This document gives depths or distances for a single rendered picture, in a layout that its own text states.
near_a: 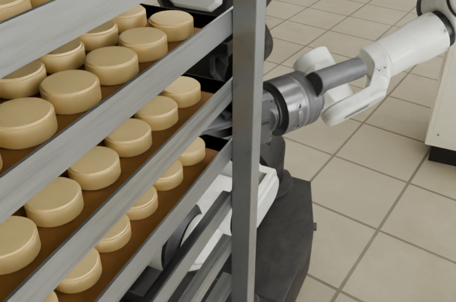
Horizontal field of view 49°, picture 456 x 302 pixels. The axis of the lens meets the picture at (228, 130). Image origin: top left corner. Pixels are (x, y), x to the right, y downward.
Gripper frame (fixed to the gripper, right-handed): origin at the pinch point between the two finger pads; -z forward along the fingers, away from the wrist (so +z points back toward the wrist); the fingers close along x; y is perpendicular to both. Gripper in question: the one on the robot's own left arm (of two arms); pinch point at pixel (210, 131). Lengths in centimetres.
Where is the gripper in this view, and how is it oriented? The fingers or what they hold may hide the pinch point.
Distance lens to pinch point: 72.4
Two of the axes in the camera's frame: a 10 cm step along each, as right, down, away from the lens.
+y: 5.7, 4.5, -6.9
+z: 8.2, -3.1, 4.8
